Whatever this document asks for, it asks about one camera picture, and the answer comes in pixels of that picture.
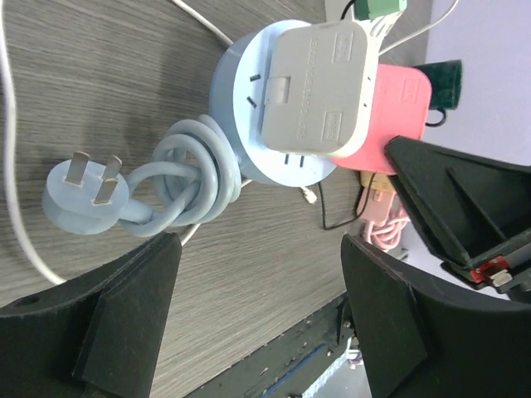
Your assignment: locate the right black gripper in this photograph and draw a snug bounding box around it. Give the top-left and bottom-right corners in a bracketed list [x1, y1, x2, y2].
[385, 137, 530, 303]

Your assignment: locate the thin white usb cable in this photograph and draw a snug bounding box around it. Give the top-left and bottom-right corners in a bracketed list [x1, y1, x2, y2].
[0, 0, 461, 287]

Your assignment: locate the white square plug adapter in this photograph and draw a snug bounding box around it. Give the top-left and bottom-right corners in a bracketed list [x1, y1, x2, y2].
[261, 21, 378, 158]

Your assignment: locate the pink square plug adapter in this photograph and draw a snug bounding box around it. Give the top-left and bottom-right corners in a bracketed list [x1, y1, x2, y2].
[332, 64, 432, 175]

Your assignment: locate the round blue power socket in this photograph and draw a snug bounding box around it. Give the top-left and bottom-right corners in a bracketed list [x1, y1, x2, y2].
[42, 20, 335, 238]

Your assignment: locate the pink power strip with cable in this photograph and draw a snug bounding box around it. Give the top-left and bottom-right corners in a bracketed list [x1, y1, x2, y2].
[357, 171, 410, 252]

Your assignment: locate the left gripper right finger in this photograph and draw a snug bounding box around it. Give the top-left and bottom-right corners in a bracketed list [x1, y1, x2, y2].
[341, 235, 530, 397]

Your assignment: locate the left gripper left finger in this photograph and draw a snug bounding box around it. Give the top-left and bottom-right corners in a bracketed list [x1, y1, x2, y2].
[1, 233, 182, 397]

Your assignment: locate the green plug adapter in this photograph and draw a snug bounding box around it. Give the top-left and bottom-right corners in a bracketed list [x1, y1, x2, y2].
[354, 0, 407, 21]

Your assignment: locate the thin black cable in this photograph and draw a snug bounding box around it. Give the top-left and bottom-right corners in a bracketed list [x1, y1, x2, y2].
[317, 0, 449, 232]

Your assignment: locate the dark green mug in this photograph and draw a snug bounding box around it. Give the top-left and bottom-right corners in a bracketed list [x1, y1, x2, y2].
[415, 60, 463, 110]

